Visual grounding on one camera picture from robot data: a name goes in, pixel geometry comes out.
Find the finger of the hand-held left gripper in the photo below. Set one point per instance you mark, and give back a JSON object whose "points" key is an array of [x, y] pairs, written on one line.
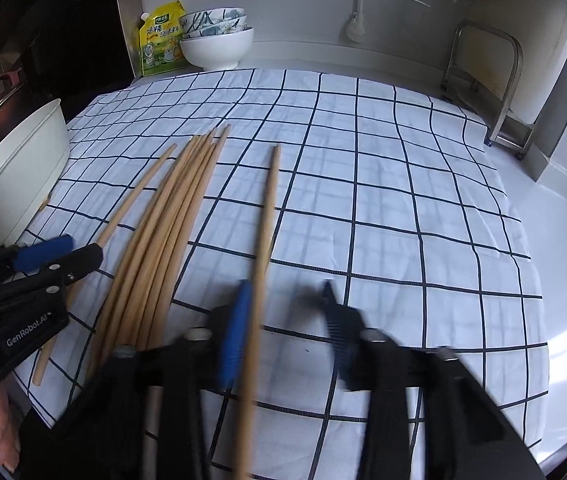
{"points": [[80, 260], [43, 252]]}

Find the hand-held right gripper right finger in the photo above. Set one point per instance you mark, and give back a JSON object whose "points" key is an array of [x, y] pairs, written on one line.
{"points": [[346, 345]]}

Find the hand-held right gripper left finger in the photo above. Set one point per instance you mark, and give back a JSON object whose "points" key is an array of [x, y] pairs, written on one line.
{"points": [[233, 340]]}

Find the long wooden chopstick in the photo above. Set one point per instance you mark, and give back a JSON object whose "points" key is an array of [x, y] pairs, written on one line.
{"points": [[266, 240], [128, 205]]}

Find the white plastic basin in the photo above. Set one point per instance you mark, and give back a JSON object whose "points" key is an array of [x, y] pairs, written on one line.
{"points": [[18, 170]]}

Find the bundle of wooden chopsticks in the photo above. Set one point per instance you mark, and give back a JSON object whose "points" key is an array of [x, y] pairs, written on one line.
{"points": [[173, 240]]}

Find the white black-checked cloth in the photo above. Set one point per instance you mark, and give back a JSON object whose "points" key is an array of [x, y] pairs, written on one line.
{"points": [[388, 210]]}

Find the yellow seasoning pouch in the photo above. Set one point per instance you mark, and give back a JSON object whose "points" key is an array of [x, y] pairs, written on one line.
{"points": [[163, 45]]}

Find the plain white bowl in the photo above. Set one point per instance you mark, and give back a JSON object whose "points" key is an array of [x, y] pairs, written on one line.
{"points": [[216, 52]]}

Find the blue patterned bowl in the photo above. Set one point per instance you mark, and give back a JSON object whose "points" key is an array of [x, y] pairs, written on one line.
{"points": [[213, 14], [218, 27]]}

